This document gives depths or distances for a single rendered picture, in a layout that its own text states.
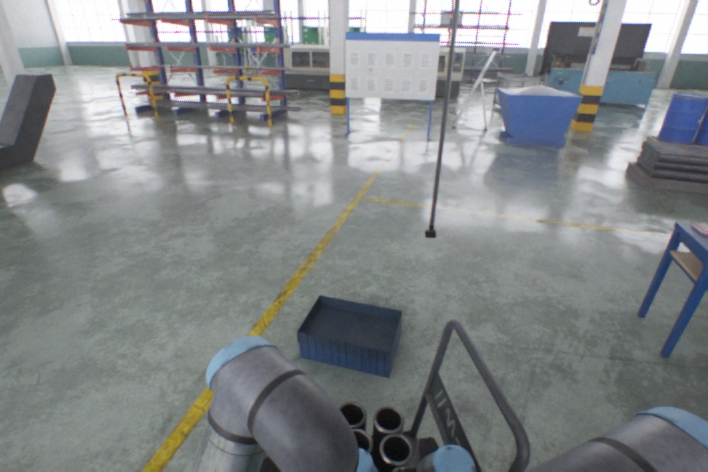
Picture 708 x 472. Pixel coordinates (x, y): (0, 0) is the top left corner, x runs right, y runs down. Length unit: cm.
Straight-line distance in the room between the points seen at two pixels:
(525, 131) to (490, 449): 680
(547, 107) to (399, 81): 285
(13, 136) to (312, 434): 802
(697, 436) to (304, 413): 46
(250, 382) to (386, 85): 781
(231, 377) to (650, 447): 53
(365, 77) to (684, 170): 550
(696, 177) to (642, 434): 669
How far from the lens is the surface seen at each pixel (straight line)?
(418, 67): 818
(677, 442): 57
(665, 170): 703
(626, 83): 1550
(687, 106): 953
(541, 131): 846
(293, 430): 58
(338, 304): 277
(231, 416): 66
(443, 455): 104
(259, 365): 63
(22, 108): 847
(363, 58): 823
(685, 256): 339
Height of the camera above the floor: 189
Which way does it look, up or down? 28 degrees down
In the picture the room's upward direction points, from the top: 1 degrees clockwise
